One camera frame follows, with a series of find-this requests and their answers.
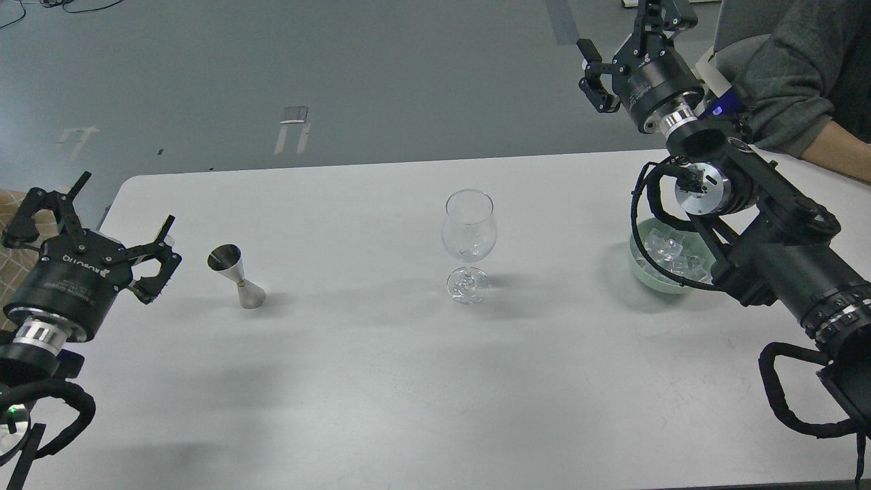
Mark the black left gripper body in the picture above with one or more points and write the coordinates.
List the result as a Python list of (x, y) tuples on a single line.
[(73, 288)]

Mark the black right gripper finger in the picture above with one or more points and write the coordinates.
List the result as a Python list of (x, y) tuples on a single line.
[(595, 68), (656, 25)]

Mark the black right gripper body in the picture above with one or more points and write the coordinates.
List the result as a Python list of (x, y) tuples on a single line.
[(655, 88)]

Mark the steel cocktail jigger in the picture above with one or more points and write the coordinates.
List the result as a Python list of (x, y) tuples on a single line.
[(227, 261)]

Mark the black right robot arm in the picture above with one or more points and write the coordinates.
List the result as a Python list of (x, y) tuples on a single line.
[(769, 241)]

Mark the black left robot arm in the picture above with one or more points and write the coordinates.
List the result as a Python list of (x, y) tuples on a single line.
[(43, 409)]

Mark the green bowl of ice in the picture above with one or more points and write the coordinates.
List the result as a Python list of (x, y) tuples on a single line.
[(681, 253)]

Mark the clear wine glass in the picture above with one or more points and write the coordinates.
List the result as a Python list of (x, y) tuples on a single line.
[(469, 234)]

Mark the beige checkered cloth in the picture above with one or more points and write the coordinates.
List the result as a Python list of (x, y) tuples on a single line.
[(17, 263)]

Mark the white office chair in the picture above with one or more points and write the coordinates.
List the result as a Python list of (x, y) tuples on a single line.
[(705, 69)]

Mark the person in grey sweater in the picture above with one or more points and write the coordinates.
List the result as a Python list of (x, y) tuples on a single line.
[(807, 85)]

